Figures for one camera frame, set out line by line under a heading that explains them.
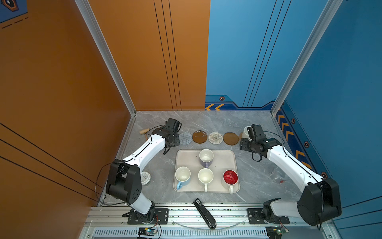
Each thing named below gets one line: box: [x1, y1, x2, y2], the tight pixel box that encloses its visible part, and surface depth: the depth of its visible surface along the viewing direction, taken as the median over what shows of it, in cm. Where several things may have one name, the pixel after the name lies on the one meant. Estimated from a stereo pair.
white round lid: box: [140, 171, 151, 186], surface depth 81 cm
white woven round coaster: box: [208, 131, 223, 145], surface depth 105 cm
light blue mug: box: [175, 166, 191, 191], surface depth 81 cm
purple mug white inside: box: [198, 148, 214, 169], surface depth 89 cm
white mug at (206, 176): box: [197, 167, 214, 193], surface depth 81 cm
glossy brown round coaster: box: [191, 129, 208, 144], surface depth 107 cm
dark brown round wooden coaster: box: [222, 131, 240, 146], surface depth 106 cm
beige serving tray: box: [173, 149, 240, 193], surface depth 92 cm
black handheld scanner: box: [192, 198, 217, 230], surface depth 74 cm
